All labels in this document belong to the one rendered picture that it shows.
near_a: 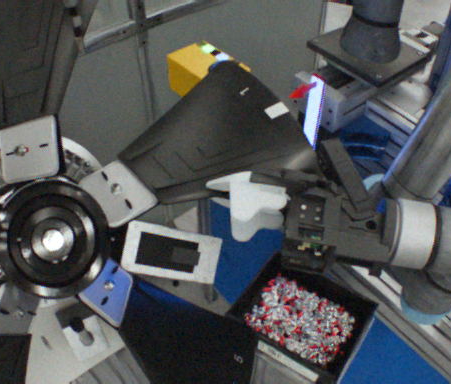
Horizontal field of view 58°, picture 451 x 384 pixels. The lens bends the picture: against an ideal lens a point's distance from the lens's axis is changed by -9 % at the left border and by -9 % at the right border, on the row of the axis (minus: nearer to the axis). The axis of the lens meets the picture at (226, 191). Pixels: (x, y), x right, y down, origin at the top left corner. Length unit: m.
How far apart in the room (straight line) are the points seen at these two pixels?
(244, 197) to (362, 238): 0.13
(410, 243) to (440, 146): 0.14
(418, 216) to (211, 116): 0.29
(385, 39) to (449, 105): 0.53
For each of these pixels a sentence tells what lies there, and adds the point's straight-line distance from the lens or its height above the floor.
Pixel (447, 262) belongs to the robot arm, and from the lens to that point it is 0.50.
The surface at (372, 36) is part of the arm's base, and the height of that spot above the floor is 1.10.
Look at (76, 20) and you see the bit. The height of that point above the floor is 1.40.
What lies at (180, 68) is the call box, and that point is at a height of 1.06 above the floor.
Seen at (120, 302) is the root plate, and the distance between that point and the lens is 0.53.
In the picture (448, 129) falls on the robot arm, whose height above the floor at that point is 1.25.
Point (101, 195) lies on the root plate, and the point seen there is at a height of 1.18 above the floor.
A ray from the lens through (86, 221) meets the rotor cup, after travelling 0.45.
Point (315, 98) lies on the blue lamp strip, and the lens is 0.70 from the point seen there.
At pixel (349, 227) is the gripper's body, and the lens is 0.48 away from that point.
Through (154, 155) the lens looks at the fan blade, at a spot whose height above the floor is 1.19.
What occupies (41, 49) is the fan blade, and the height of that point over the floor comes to 1.34.
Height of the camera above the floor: 1.56
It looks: 49 degrees down
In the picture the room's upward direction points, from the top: straight up
